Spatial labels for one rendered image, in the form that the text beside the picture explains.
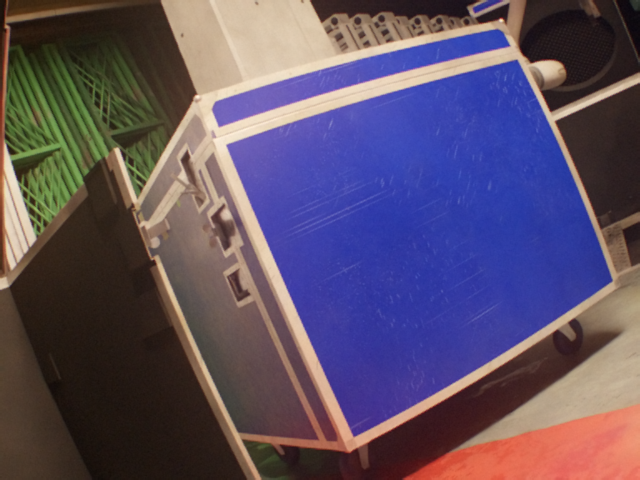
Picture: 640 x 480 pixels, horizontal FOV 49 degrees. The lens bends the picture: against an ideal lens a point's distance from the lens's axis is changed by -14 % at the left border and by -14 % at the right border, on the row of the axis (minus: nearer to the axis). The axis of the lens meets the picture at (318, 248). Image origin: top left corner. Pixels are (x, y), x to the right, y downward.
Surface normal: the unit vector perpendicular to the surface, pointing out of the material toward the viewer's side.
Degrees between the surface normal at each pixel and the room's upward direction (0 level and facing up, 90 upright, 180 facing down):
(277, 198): 90
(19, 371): 90
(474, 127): 90
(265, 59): 90
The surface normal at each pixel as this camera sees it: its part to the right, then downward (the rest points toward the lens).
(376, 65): 0.36, -0.20
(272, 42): 0.65, -0.31
